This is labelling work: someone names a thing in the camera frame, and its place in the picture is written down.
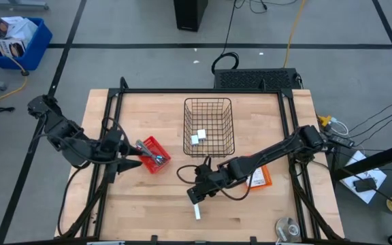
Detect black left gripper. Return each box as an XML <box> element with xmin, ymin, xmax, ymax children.
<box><xmin>99</xmin><ymin>128</ymin><xmax>146</xmax><ymax>173</ymax></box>

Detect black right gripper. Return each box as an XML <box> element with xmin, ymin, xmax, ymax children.
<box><xmin>186</xmin><ymin>166</ymin><xmax>225</xmax><ymax>206</ymax></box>

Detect grey braided cable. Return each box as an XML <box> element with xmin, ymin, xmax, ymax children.
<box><xmin>135</xmin><ymin>139</ymin><xmax>160</xmax><ymax>163</ymax></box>

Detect red plastic basket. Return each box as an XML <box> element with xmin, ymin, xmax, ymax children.
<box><xmin>136</xmin><ymin>135</ymin><xmax>172</xmax><ymax>175</ymax></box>

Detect blue plastic bin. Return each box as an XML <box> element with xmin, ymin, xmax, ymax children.
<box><xmin>0</xmin><ymin>16</ymin><xmax>53</xmax><ymax>71</ymax></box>

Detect orange packet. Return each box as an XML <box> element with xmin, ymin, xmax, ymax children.
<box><xmin>245</xmin><ymin>163</ymin><xmax>273</xmax><ymax>190</ymax></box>

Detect black vented case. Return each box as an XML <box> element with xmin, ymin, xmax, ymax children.
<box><xmin>213</xmin><ymin>67</ymin><xmax>302</xmax><ymax>91</ymax></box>

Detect black computer tower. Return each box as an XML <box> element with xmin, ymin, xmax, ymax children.
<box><xmin>173</xmin><ymin>0</ymin><xmax>210</xmax><ymax>33</ymax></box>

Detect black flat device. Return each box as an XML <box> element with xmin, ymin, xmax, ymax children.
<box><xmin>353</xmin><ymin>177</ymin><xmax>378</xmax><ymax>193</ymax></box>

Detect white printed carton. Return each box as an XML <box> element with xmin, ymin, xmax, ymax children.
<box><xmin>0</xmin><ymin>16</ymin><xmax>39</xmax><ymax>48</ymax></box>
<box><xmin>0</xmin><ymin>39</ymin><xmax>27</xmax><ymax>59</ymax></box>

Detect dark grey side table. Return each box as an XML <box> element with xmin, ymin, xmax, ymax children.
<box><xmin>331</xmin><ymin>159</ymin><xmax>392</xmax><ymax>245</ymax></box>

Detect white paper sheet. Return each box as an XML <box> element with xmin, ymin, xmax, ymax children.
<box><xmin>339</xmin><ymin>150</ymin><xmax>387</xmax><ymax>204</ymax></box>

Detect black metal beam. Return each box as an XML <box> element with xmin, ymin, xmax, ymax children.
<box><xmin>331</xmin><ymin>138</ymin><xmax>392</xmax><ymax>183</ymax></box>

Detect black wire basket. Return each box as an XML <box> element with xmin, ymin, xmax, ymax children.
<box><xmin>182</xmin><ymin>97</ymin><xmax>236</xmax><ymax>159</ymax></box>

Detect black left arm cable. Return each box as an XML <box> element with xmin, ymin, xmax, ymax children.
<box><xmin>56</xmin><ymin>163</ymin><xmax>97</xmax><ymax>238</ymax></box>

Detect black aluminium table frame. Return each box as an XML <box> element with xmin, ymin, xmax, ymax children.
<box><xmin>56</xmin><ymin>76</ymin><xmax>345</xmax><ymax>245</ymax></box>

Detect yellow floor cable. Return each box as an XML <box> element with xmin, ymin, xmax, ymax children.
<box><xmin>0</xmin><ymin>29</ymin><xmax>29</xmax><ymax>108</ymax></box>
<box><xmin>282</xmin><ymin>0</ymin><xmax>308</xmax><ymax>69</ymax></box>

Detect black coiled floor cable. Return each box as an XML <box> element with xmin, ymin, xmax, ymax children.
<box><xmin>211</xmin><ymin>0</ymin><xmax>240</xmax><ymax>75</ymax></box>

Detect white cable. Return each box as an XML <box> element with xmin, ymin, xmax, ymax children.
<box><xmin>330</xmin><ymin>117</ymin><xmax>350</xmax><ymax>136</ymax></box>

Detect thin black cable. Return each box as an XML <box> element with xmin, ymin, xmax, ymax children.
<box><xmin>352</xmin><ymin>103</ymin><xmax>392</xmax><ymax>147</ymax></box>
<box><xmin>348</xmin><ymin>93</ymin><xmax>392</xmax><ymax>133</ymax></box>

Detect black loose floor cables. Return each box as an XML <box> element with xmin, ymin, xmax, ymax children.
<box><xmin>235</xmin><ymin>0</ymin><xmax>299</xmax><ymax>14</ymax></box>

